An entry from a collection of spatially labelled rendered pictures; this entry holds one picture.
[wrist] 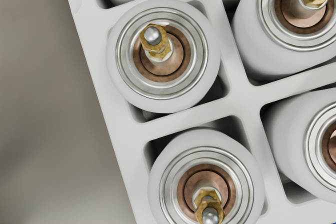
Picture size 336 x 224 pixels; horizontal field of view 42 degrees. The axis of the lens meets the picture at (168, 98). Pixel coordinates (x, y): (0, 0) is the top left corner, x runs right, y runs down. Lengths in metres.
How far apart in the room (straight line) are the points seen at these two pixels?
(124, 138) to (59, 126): 0.22
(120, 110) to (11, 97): 0.26
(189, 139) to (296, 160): 0.09
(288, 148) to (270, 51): 0.08
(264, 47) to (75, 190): 0.37
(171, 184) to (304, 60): 0.15
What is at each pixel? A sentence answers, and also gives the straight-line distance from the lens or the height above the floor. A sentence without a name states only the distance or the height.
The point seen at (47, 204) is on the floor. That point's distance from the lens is 0.65.
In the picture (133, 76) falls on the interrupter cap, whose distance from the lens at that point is 0.36.
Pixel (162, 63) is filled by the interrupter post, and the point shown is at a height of 0.28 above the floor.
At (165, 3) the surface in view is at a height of 0.25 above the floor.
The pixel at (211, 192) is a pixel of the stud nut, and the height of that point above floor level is 0.29.
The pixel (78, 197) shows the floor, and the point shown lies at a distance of 0.64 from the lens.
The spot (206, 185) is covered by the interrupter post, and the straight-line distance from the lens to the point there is 0.33.
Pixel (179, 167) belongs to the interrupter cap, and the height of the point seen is 0.25.
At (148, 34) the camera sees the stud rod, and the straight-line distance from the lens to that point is 0.27.
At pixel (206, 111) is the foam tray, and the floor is 0.18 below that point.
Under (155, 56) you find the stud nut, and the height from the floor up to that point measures 0.29.
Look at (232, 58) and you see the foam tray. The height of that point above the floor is 0.18.
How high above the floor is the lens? 0.61
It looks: 86 degrees down
